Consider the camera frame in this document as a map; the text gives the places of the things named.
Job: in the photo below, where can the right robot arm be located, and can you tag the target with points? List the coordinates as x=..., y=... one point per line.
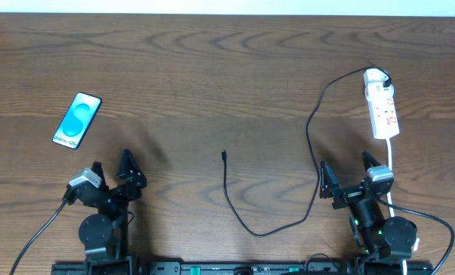
x=387, y=241

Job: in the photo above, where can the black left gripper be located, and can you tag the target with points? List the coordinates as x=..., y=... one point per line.
x=115, y=192

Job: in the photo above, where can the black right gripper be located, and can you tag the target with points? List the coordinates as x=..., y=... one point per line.
x=352, y=193

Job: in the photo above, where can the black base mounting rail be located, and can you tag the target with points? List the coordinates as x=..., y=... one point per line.
x=176, y=268

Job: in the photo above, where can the white USB charger adapter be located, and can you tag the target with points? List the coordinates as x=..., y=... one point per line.
x=377, y=75

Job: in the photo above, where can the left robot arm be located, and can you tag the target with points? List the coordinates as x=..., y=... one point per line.
x=105, y=234

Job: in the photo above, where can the blue Galaxy S25+ smartphone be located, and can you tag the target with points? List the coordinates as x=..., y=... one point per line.
x=77, y=120

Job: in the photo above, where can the white power strip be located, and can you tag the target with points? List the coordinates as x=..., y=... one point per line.
x=382, y=111

